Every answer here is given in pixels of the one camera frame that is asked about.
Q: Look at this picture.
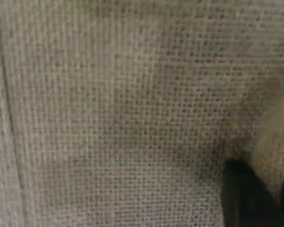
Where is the brown jute tote bag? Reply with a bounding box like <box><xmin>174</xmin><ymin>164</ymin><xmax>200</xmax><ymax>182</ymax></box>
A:
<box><xmin>0</xmin><ymin>0</ymin><xmax>284</xmax><ymax>227</ymax></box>

